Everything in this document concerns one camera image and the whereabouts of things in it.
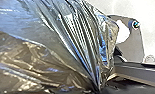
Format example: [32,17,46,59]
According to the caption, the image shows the grey trash bag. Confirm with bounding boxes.
[0,0,121,94]

